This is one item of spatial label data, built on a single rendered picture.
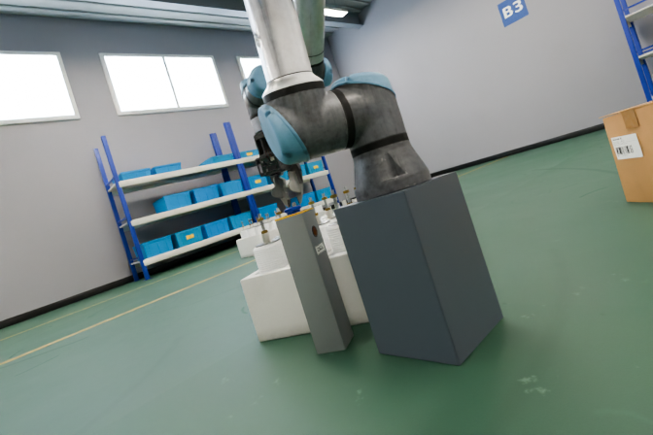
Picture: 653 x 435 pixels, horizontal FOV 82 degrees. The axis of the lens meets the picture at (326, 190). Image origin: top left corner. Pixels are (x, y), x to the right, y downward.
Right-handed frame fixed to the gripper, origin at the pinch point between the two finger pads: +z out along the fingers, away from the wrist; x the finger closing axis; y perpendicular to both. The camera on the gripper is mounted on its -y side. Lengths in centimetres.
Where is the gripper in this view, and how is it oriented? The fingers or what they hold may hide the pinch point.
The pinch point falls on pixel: (294, 200)
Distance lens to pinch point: 105.3
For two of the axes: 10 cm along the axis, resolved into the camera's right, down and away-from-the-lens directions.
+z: 3.1, 9.5, -0.1
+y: -4.2, 1.3, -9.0
